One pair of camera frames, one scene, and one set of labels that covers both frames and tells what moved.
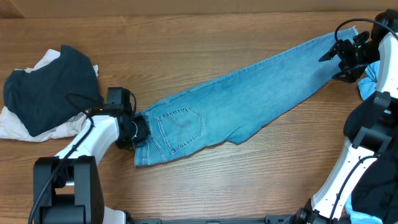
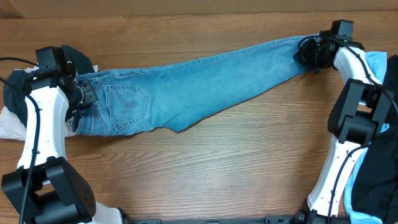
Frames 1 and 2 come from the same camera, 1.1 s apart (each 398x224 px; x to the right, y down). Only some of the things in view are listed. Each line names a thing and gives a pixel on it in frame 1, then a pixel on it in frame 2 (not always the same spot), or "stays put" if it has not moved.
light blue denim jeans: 237,107 -> 171,94
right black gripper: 342,50 -> 302,56
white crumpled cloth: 9,129 stays put
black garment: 376,193 stays put
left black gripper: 143,130 -> 91,96
